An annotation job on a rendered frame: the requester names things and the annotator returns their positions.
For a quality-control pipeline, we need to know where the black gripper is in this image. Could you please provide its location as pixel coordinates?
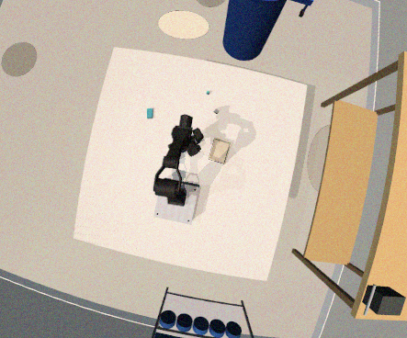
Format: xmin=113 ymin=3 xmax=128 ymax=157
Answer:
xmin=167 ymin=128 xmax=204 ymax=149

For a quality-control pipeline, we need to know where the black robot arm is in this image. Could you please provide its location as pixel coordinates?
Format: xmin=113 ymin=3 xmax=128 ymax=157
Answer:
xmin=153 ymin=114 xmax=201 ymax=207

